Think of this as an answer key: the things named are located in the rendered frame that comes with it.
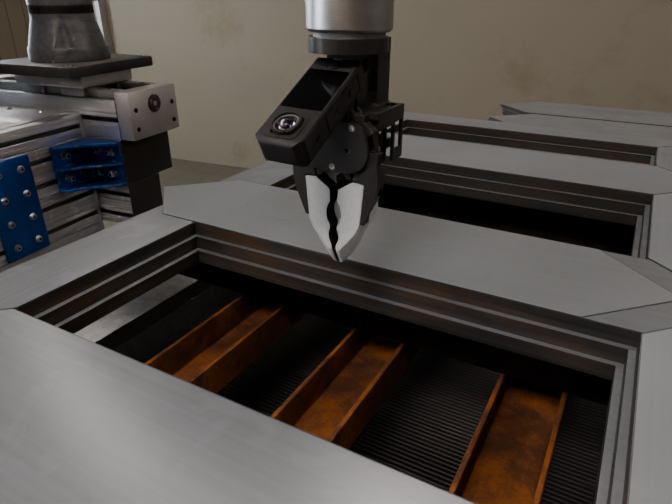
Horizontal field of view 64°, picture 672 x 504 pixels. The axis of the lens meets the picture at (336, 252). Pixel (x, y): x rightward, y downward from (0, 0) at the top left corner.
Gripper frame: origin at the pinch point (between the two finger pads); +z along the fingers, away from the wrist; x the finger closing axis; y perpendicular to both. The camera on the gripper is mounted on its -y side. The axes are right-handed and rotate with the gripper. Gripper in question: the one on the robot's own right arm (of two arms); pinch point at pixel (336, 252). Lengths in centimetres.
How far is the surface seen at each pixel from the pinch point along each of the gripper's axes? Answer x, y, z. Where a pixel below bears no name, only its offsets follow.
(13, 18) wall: 402, 224, -5
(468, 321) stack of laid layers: -12.0, 8.5, 9.2
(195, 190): 36.8, 19.2, 5.7
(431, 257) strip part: -5.2, 14.6, 5.6
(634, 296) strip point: -27.2, 16.2, 5.5
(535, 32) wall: 35, 280, -5
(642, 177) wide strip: -26, 63, 5
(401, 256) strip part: -1.9, 13.1, 5.6
